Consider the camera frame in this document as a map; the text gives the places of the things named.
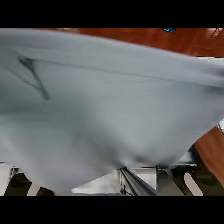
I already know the pale grey shirt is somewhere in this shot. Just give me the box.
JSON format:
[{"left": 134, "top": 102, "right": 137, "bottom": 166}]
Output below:
[{"left": 0, "top": 27, "right": 224, "bottom": 196}]

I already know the silver frame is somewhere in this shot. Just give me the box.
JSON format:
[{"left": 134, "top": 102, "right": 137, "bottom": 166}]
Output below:
[{"left": 0, "top": 159, "right": 198, "bottom": 197}]

